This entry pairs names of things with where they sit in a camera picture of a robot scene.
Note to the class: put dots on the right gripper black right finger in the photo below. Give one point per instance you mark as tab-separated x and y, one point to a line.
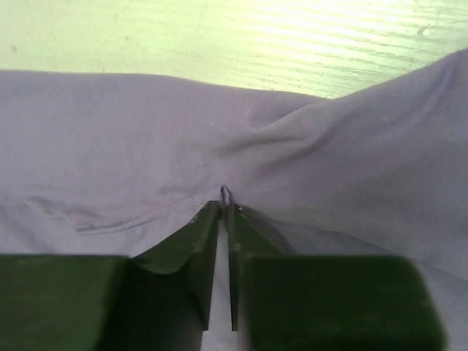
285	301

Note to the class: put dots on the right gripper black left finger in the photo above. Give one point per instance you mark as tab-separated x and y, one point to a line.
158	300

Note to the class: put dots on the lavender t-shirt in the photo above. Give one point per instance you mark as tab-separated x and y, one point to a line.
113	164

